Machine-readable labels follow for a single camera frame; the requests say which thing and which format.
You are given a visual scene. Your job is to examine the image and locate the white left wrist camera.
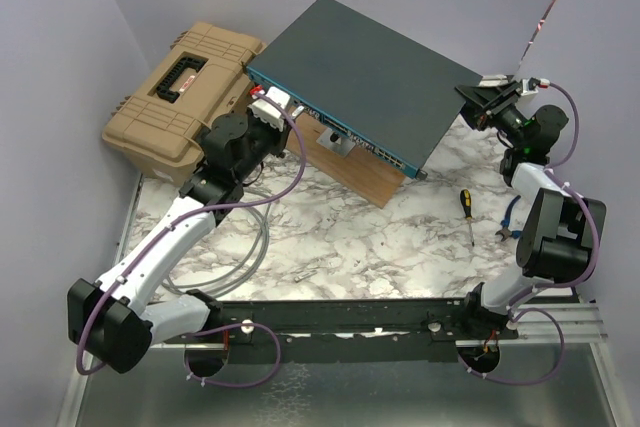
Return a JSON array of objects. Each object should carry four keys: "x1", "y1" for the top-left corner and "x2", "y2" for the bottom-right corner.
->
[{"x1": 248, "y1": 86, "x2": 291, "y2": 132}]

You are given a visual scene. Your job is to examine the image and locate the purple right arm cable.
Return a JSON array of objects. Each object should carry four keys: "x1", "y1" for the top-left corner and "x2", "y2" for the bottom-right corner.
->
[{"x1": 467, "y1": 80, "x2": 600, "y2": 386}]

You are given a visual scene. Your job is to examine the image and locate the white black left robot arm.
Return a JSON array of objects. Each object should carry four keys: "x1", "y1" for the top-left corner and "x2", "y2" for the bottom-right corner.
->
[{"x1": 67, "y1": 113, "x2": 301, "y2": 376}]

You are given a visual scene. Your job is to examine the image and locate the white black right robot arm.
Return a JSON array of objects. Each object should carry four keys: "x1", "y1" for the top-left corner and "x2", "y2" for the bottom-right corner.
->
[{"x1": 455, "y1": 76, "x2": 606, "y2": 338}]

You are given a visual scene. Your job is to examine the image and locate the blue handled pliers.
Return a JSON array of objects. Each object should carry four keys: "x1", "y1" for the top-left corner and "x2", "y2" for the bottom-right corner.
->
[{"x1": 495, "y1": 195, "x2": 522, "y2": 242}]

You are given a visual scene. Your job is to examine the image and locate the yellow black screwdriver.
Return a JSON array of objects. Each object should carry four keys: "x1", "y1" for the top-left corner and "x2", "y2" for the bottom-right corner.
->
[{"x1": 459, "y1": 189, "x2": 475, "y2": 247}]

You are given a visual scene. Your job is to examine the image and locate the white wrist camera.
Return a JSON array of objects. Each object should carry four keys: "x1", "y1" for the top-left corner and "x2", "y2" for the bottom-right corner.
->
[
  {"x1": 520, "y1": 77, "x2": 551, "y2": 98},
  {"x1": 248, "y1": 86, "x2": 291, "y2": 132}
]

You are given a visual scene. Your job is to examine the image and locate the metal switch stand bracket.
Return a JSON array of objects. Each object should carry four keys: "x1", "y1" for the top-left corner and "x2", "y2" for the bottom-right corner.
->
[{"x1": 317, "y1": 129, "x2": 355, "y2": 157}]

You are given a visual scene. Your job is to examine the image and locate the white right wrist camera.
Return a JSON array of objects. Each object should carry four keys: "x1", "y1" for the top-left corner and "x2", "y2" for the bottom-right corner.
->
[{"x1": 520, "y1": 77, "x2": 551, "y2": 98}]

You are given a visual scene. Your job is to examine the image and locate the tan plastic tool case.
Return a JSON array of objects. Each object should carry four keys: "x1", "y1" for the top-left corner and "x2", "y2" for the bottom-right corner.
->
[{"x1": 102, "y1": 22, "x2": 266, "y2": 186}]

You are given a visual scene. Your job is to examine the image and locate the wooden base board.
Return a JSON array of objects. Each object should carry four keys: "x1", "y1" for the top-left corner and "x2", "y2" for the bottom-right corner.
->
[{"x1": 297, "y1": 114, "x2": 405, "y2": 208}]

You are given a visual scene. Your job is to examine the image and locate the grey coiled network cable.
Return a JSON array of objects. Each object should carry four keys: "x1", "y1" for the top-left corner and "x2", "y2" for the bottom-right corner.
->
[{"x1": 159, "y1": 191, "x2": 281, "y2": 297}]

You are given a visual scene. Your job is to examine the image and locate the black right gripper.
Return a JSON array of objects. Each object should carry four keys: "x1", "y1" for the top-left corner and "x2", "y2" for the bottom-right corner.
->
[{"x1": 451, "y1": 81, "x2": 528, "y2": 149}]

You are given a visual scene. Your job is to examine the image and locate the dark blue network switch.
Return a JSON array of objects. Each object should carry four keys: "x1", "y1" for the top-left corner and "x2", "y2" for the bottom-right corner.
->
[{"x1": 247, "y1": 0, "x2": 482, "y2": 178}]

